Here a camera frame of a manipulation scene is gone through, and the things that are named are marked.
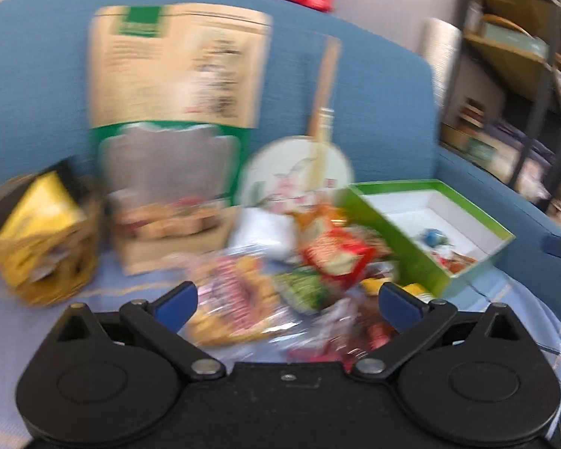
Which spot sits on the red wrapped candy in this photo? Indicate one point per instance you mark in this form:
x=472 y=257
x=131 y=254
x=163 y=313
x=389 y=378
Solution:
x=459 y=263

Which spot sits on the pile of candies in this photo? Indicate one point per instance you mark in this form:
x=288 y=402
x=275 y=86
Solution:
x=350 y=336

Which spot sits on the yellow foil packet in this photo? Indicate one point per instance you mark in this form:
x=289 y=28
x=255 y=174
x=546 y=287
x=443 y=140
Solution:
x=37 y=215

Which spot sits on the small yellow packet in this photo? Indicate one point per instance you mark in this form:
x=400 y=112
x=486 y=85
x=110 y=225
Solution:
x=416 y=290

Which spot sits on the green cardboard box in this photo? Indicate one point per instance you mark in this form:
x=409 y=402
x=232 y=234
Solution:
x=378 y=224

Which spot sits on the green snack packet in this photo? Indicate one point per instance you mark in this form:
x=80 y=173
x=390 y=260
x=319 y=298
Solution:
x=304 y=290

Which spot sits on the yellow wicker basket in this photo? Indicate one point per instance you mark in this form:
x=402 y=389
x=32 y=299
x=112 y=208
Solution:
x=65 y=280

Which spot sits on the grey green storage box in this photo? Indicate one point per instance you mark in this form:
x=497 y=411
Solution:
x=514 y=39

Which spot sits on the blue fabric sofa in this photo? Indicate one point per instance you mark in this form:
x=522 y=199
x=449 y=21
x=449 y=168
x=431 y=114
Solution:
x=37 y=79

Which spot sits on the round painted hand fan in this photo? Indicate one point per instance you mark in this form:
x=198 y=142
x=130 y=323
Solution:
x=280 y=163

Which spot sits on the stack of books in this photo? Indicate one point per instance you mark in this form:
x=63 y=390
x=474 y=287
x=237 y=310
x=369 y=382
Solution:
x=470 y=131

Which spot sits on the orange snack packet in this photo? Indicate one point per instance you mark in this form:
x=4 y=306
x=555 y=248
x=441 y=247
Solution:
x=318 y=217

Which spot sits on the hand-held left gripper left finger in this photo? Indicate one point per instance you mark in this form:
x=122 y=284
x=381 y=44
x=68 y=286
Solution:
x=177 y=306

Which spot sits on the white plastic roll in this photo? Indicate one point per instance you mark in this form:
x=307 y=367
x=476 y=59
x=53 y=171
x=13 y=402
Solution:
x=442 y=56

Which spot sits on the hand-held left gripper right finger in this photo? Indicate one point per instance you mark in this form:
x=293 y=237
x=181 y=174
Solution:
x=397 y=308

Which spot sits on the white pouch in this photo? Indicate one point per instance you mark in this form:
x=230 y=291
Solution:
x=262 y=234

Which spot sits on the kraft grain pouch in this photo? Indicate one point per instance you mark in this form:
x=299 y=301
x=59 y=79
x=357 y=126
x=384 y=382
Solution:
x=177 y=79

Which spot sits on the blue wrapped candy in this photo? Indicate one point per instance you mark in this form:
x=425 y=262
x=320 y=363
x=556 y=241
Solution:
x=434 y=238

